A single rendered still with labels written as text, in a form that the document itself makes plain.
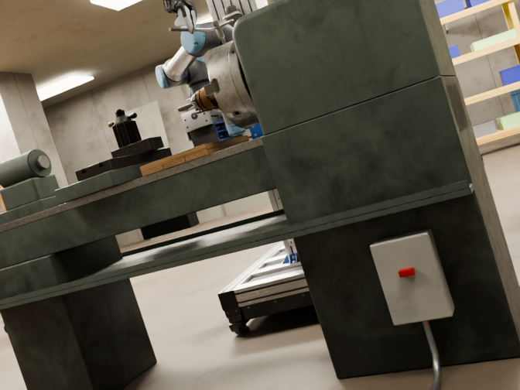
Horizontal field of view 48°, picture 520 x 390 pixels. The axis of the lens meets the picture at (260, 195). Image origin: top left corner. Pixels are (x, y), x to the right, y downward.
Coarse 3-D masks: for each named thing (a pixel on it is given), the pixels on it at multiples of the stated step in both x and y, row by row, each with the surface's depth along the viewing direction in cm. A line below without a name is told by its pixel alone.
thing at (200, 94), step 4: (196, 92) 224; (200, 92) 221; (204, 92) 220; (196, 96) 222; (200, 96) 221; (204, 96) 220; (196, 100) 222; (200, 100) 222; (204, 100) 220; (208, 100) 219; (212, 100) 221; (216, 100) 220; (200, 104) 222; (204, 104) 221; (208, 104) 221; (212, 104) 220; (216, 104) 222; (200, 108) 224; (204, 108) 224
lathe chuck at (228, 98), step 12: (216, 48) 212; (228, 48) 206; (216, 60) 206; (228, 60) 202; (216, 72) 204; (228, 72) 202; (228, 84) 202; (216, 96) 205; (228, 96) 204; (228, 108) 207; (240, 108) 206; (240, 120) 211; (252, 120) 211
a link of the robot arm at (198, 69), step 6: (198, 60) 291; (192, 66) 289; (198, 66) 290; (204, 66) 293; (192, 72) 289; (198, 72) 290; (204, 72) 292; (192, 78) 290; (198, 78) 290; (204, 78) 291
